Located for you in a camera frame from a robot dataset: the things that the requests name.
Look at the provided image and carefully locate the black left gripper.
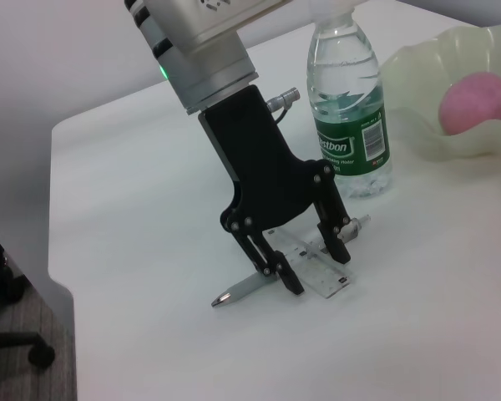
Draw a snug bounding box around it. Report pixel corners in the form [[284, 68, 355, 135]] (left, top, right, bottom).
[[197, 84, 353, 297]]

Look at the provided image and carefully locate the transparent plastic ruler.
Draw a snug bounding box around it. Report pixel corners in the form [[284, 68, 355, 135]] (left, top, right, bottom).
[[266, 226, 354, 302]]

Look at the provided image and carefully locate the clear green-label water bottle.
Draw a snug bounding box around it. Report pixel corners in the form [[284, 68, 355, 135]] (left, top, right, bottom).
[[306, 7, 393, 201]]

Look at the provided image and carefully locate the pink peach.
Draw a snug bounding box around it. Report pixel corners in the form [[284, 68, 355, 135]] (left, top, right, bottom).
[[438, 71, 501, 137]]

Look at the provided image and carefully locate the silver ballpoint pen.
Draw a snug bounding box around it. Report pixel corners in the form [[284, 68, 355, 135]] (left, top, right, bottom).
[[210, 213, 372, 310]]

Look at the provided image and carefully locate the pale green glass fruit plate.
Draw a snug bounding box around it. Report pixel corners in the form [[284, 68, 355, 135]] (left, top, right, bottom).
[[377, 22, 501, 165]]

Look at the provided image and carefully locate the black office chair base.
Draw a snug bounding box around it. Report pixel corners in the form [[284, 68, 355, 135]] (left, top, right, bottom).
[[0, 222, 57, 369]]

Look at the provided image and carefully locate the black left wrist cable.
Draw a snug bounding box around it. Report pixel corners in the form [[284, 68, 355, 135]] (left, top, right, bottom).
[[266, 86, 303, 125]]

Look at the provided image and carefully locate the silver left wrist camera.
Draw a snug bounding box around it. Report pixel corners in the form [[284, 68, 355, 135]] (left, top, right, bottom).
[[143, 0, 292, 58]]

